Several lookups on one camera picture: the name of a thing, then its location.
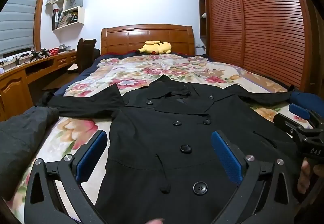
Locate grey window blind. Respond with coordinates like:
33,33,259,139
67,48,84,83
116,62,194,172
0,0,37,58

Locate wooden headboard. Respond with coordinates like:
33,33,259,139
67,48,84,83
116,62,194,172
100,24,195,56

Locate wooden louvered wardrobe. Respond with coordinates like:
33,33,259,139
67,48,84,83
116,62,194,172
199,0,320,93

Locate dark wooden chair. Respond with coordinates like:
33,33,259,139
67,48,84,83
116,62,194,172
68,39,100,74

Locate right hand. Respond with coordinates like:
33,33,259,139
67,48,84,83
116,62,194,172
298,158,324,194

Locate yellow plush toy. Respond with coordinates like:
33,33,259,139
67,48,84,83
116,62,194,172
136,41,172,54

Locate black double-breasted coat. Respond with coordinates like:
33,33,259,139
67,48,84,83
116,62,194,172
41,76,300,223

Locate dark jacket sleeve forearm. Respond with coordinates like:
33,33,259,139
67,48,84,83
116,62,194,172
1,106,59,201

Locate red basket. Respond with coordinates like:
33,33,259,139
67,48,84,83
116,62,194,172
48,47,59,56

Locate navy bed sheet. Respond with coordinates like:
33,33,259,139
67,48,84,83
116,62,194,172
54,55,107,96

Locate white wall shelf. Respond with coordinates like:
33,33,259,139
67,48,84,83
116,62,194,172
47,0,85,32

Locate wooden desk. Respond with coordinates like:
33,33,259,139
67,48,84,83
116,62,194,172
1,50,77,121

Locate floral bed blanket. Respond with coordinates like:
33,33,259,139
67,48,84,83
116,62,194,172
4,54,311,223

